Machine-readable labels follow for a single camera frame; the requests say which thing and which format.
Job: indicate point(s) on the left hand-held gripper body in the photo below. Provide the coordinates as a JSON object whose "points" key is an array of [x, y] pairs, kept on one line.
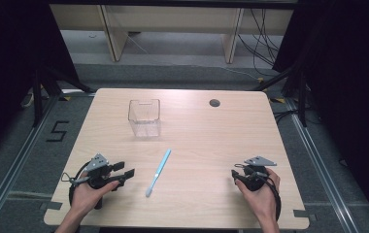
{"points": [[97, 163]]}

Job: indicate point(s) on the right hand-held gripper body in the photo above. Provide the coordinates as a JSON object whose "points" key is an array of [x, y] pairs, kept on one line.
{"points": [[257, 174]]}

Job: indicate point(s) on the person's right hand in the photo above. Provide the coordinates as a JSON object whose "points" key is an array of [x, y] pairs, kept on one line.
{"points": [[263, 199]]}

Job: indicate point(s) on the person's left hand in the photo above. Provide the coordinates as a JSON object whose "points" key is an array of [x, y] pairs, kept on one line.
{"points": [[87, 194]]}

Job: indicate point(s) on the light blue toothbrush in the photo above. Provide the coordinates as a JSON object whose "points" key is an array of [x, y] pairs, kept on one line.
{"points": [[158, 172]]}

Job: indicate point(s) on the clear plastic container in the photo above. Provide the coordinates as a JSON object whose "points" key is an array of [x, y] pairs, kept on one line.
{"points": [[144, 118]]}

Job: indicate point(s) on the black tape strip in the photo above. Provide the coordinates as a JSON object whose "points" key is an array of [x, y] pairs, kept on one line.
{"points": [[51, 205], [304, 215]]}

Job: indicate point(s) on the yellow black floor marker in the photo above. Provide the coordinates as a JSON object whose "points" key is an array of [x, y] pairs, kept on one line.
{"points": [[66, 98], [278, 100]]}

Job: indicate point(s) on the dark round table grommet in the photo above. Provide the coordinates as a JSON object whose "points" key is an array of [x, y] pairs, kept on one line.
{"points": [[214, 103]]}

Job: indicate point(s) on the black metal stand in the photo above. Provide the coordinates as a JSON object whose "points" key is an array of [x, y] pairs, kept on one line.
{"points": [[38, 97], [301, 97]]}

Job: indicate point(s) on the dark curtain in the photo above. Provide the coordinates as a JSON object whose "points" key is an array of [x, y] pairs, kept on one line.
{"points": [[11, 64], [351, 81]]}

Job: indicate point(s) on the aluminium floor rail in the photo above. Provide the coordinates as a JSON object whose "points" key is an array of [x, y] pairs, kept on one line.
{"points": [[321, 168], [14, 168]]}

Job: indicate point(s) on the white desk frame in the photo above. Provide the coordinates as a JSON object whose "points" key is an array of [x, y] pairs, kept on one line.
{"points": [[173, 19]]}

